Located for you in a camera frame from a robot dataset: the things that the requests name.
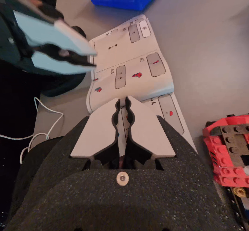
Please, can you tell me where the red and black lego car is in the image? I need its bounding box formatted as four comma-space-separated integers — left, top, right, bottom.
202, 114, 249, 231

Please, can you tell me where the white cable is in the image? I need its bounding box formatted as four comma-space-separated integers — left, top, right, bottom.
0, 97, 64, 165

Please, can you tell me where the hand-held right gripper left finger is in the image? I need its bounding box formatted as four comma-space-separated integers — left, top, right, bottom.
70, 98, 120, 160

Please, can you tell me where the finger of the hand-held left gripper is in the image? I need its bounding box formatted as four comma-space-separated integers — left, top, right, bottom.
13, 11, 98, 56
31, 51, 97, 75

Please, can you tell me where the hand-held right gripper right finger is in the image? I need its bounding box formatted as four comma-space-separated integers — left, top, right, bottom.
125, 96, 176, 159

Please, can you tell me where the lego instruction booklet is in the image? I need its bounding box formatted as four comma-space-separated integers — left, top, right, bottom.
86, 14, 198, 157

